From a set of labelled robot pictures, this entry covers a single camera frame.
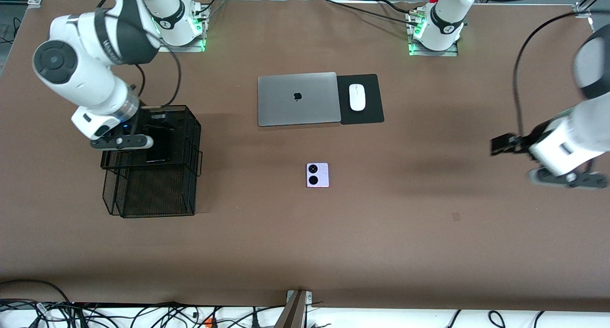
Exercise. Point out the grey metal camera mount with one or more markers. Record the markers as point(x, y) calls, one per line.
point(293, 311)

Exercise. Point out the black two-tier mesh tray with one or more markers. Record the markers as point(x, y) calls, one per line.
point(157, 194)

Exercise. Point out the lilac flip phone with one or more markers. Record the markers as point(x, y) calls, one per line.
point(318, 175)

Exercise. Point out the white computer mouse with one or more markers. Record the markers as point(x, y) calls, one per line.
point(357, 99)

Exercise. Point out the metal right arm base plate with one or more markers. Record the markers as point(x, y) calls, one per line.
point(186, 48)

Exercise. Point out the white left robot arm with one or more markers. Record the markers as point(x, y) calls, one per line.
point(445, 18)

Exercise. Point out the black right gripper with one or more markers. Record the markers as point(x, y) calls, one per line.
point(145, 124)

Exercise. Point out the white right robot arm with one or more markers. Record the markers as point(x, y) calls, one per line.
point(81, 80)

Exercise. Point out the black slab smartphone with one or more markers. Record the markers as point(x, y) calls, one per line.
point(159, 149)

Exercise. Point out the black mouse pad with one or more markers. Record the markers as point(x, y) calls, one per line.
point(374, 113)

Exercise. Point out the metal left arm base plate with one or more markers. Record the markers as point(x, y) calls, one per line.
point(433, 53)

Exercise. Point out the silver closed laptop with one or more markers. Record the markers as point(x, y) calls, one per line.
point(286, 104)

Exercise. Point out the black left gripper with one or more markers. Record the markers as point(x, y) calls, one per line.
point(521, 142)

